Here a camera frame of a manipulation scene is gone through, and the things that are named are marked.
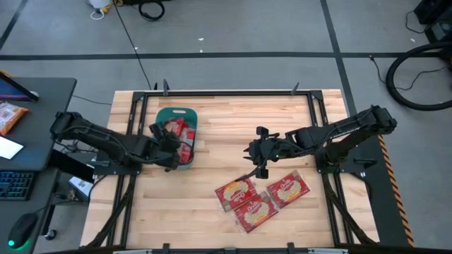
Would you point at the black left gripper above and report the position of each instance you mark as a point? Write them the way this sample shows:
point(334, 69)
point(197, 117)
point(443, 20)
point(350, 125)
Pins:
point(162, 151)

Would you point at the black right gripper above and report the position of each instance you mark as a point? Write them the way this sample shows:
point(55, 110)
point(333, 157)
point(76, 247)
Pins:
point(270, 151)

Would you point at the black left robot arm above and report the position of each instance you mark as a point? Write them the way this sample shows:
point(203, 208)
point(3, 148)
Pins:
point(99, 137)

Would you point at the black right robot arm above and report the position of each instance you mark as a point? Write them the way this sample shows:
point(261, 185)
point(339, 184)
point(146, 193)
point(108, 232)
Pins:
point(346, 128)

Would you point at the teal plastic basket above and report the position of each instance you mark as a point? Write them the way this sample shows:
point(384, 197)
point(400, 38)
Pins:
point(159, 116)

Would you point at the white box under desk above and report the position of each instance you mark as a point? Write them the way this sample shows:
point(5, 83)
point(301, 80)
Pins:
point(80, 187)

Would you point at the black platform with hazard stripe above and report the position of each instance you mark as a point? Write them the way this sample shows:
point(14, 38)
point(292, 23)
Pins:
point(374, 197)

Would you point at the black office desk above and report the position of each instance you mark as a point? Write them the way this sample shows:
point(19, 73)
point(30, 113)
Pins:
point(42, 113)

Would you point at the black caster wheel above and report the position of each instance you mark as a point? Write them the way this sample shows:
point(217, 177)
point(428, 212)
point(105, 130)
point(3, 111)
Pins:
point(51, 234)

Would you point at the backlit black keyboard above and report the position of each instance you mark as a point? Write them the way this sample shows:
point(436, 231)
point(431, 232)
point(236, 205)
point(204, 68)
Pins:
point(16, 185)

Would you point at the white paper sheet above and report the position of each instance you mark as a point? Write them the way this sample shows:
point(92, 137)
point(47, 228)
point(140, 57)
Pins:
point(8, 147)

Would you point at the orange snack bag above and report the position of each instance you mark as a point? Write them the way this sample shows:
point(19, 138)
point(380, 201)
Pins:
point(10, 118)

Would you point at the computer monitor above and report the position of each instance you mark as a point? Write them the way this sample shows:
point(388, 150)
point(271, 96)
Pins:
point(14, 91)

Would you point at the black computer mouse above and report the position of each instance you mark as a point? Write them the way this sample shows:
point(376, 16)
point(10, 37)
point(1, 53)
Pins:
point(22, 229)

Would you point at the black equipment case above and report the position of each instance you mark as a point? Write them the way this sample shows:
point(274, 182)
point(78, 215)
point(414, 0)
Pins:
point(438, 21)

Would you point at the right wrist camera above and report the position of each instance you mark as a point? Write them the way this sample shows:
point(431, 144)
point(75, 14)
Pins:
point(263, 131)

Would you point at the black metal table frame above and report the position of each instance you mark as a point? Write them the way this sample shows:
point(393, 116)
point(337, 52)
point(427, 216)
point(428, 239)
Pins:
point(229, 93)

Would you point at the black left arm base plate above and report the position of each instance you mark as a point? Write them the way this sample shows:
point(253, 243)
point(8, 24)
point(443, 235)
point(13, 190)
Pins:
point(106, 171)

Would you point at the grey metal bracket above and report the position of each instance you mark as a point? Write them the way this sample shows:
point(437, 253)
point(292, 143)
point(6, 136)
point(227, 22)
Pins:
point(328, 251)
point(132, 251)

